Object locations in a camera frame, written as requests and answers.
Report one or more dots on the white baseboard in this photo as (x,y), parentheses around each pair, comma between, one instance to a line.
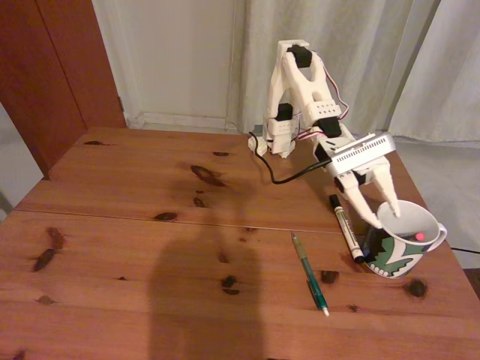
(180,120)

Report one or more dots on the silver camera box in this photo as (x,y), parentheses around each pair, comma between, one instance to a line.
(363,153)

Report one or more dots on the black pen with red end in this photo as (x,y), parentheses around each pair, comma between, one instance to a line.
(419,236)

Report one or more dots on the green mechanical pencil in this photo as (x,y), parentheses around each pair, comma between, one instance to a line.
(309,273)

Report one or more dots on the brown wooden door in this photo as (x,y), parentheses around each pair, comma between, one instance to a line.
(45,75)

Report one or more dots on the white marker with black caps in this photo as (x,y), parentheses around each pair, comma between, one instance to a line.
(347,228)

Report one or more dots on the white mug with green pattern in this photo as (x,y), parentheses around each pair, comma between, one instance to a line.
(393,255)

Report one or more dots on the white curtain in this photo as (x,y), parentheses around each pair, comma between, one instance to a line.
(356,37)
(461,75)

